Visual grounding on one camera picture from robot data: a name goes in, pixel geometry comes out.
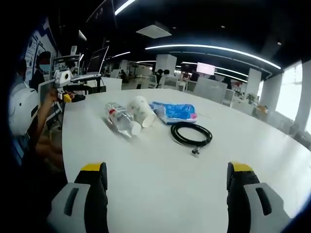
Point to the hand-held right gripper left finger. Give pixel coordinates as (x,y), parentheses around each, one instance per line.
(73,206)

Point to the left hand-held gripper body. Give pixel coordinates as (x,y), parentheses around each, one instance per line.
(62,78)

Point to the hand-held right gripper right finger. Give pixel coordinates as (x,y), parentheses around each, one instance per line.
(257,206)

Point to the clear plastic bottle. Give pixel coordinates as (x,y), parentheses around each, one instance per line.
(120,120)

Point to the white patterned paper cup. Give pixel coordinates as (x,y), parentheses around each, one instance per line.
(142,110)

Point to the blue plastic packet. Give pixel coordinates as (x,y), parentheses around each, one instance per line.
(176,111)

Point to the person's left hand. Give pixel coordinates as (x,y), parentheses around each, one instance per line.
(51,95)

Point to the white standing desk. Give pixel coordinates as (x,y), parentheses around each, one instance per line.
(85,78)

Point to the dark computer monitor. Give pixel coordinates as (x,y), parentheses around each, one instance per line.
(97,60)

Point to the white table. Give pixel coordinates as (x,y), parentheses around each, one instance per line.
(155,179)

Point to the ceiling air conditioner vent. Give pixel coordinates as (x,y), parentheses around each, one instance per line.
(153,30)

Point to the potted green plant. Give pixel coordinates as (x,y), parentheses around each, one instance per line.
(251,97)

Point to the long curved ceiling light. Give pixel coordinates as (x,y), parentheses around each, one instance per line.
(218,49)

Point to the blue and white wall poster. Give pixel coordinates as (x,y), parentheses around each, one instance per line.
(36,46)

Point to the pink wall screen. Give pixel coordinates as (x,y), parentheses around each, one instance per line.
(205,68)

